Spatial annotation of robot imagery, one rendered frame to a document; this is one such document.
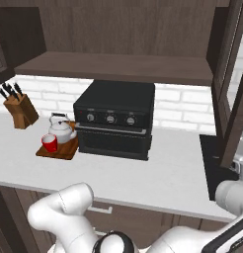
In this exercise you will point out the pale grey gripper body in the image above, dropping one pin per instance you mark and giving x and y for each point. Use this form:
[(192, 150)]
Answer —
[(237, 165)]

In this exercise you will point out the black hob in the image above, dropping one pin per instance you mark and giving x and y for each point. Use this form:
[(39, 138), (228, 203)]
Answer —
[(214, 158)]

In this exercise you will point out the dark wood drawer front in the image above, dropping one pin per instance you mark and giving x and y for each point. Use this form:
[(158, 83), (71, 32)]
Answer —
[(136, 220)]

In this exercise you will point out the dark wood wall cabinet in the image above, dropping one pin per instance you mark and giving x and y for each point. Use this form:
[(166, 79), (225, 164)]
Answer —
[(126, 33)]

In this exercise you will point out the dark wood glazed cabinet door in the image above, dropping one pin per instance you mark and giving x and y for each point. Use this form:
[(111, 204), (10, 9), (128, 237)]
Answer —
[(230, 82)]

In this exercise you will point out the wooden tray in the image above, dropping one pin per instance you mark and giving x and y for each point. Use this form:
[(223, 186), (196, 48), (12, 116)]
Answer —
[(65, 150)]

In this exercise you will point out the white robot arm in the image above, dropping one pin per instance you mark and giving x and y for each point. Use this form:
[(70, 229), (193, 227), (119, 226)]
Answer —
[(70, 214)]

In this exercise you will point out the red mug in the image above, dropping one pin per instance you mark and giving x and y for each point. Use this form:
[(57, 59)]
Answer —
[(49, 143)]

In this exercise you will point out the white kettle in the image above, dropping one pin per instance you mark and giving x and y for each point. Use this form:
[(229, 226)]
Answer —
[(62, 131)]

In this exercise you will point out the wooden knife block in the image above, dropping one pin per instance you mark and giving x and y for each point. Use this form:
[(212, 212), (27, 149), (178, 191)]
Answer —
[(23, 110)]

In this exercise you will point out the black toaster oven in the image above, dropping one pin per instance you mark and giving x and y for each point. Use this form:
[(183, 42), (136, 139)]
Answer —
[(117, 99)]

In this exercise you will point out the silver oven knob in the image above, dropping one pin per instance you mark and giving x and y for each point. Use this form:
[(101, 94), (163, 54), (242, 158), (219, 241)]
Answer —
[(90, 117), (110, 119), (130, 120)]

